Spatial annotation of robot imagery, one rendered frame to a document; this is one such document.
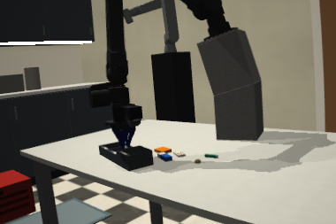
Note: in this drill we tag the orange flat rectangular block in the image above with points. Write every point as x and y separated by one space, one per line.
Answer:
162 149

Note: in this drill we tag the cream domino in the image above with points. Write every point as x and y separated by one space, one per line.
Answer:
179 153

